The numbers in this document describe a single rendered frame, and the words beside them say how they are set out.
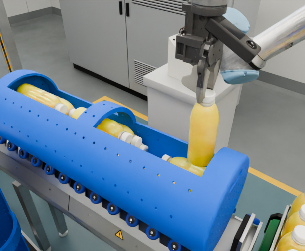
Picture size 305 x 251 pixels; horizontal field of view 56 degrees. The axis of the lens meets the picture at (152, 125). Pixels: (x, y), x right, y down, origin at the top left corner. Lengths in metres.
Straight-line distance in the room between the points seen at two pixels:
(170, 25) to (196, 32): 1.98
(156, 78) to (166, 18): 1.46
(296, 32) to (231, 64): 0.21
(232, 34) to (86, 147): 0.48
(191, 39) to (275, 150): 2.24
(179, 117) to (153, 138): 0.25
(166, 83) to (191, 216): 0.63
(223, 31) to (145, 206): 0.45
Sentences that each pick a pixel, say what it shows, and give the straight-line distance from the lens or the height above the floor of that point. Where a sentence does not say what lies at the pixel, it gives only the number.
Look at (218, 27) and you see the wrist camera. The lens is 0.60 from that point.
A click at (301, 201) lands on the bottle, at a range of 0.92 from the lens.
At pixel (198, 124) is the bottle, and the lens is 0.70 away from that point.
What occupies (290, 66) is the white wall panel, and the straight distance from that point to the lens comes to 3.64.
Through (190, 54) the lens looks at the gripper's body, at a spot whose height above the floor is 1.47.
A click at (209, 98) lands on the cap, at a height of 1.37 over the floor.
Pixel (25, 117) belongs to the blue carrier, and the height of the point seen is 1.18.
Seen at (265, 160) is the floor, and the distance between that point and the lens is 2.65.
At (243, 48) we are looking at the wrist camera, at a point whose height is 1.50.
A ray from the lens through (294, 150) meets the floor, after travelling 2.86.
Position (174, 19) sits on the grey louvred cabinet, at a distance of 2.58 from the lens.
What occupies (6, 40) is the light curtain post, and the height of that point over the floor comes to 1.14.
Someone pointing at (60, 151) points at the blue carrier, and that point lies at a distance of 0.90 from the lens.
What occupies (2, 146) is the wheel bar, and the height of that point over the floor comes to 0.93.
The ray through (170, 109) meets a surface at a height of 1.04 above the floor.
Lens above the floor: 1.72
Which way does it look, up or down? 37 degrees down
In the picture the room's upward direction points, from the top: straight up
